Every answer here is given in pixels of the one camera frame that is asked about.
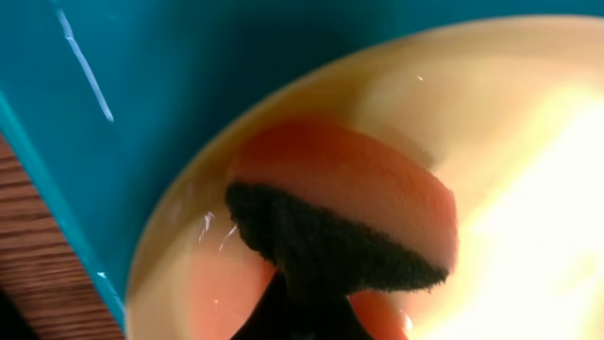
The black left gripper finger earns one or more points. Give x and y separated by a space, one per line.
278 317

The pink green sponge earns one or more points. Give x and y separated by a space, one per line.
338 212

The yellow plate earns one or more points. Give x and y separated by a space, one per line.
507 113

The blue plastic tray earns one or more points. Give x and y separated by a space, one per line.
103 101

